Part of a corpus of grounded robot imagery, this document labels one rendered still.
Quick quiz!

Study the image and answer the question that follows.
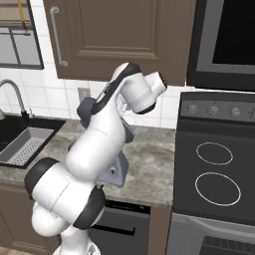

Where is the grey-blue stand mixer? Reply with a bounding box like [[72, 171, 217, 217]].
[[76, 97, 135, 189]]

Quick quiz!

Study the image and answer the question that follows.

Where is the grey perforated sink tray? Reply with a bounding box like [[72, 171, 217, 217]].
[[0, 127, 55, 167]]

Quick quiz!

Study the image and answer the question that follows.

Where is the dark grey dishwasher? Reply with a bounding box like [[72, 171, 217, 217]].
[[87, 198, 152, 255]]

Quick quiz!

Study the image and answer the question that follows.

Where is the black stove with hob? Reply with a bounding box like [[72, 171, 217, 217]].
[[165, 91, 255, 255]]

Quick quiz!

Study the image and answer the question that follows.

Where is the silver curved tap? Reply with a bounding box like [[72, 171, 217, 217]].
[[0, 79, 32, 121]]

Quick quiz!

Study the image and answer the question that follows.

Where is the black sink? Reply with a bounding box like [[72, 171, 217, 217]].
[[0, 114, 68, 170]]

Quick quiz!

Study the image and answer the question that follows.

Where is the black microwave oven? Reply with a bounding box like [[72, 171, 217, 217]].
[[185, 0, 255, 93]]

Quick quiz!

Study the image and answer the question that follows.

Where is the brown base cupboard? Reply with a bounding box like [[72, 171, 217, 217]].
[[0, 183, 63, 255]]

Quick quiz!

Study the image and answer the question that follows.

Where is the grey wall socket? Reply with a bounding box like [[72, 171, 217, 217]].
[[77, 87, 92, 105]]

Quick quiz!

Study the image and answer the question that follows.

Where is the brown wall cupboard door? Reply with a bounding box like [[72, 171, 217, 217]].
[[43, 0, 197, 87]]

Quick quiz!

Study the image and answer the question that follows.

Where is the black dishwasher handle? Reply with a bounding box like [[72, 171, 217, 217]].
[[92, 223, 136, 237]]

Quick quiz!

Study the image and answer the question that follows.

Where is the silver cupboard door handle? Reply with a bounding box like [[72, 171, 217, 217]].
[[49, 6, 70, 68]]

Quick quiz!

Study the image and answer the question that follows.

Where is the silver oven door handle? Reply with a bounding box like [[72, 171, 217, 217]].
[[170, 213, 255, 237]]

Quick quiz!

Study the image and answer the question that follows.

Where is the window with dark frame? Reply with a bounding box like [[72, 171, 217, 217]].
[[0, 0, 45, 71]]

